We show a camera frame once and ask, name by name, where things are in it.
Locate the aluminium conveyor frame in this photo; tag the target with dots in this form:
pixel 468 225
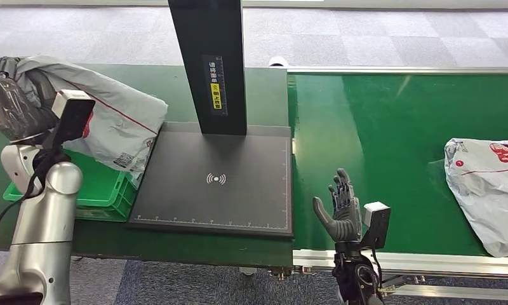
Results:
pixel 426 263

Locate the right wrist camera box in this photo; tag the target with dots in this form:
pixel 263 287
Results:
pixel 378 225

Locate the yellow warning label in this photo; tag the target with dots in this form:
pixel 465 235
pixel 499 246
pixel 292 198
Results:
pixel 216 97

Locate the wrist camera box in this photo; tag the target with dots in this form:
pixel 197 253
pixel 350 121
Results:
pixel 75 115
pixel 378 225

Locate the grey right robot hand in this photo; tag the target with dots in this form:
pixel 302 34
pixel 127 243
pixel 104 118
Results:
pixel 342 223

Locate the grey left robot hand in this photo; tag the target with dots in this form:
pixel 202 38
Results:
pixel 14 105

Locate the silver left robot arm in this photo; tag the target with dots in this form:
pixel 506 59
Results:
pixel 43 235

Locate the dark green table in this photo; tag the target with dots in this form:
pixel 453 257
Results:
pixel 174 252

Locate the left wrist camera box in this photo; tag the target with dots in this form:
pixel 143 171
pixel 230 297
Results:
pixel 75 115

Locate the black scanner platform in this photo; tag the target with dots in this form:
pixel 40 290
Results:
pixel 216 202

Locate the green plastic crate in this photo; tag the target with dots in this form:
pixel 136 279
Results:
pixel 98 189

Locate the green conveyor belt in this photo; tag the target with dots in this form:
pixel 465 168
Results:
pixel 384 126

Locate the white table foot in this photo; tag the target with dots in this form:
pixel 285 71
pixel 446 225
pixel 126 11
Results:
pixel 247 271

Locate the black scanner column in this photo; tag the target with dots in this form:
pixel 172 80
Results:
pixel 207 38

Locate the grey plastic mailer package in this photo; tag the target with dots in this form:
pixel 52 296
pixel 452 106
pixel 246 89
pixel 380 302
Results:
pixel 489 198
pixel 119 118

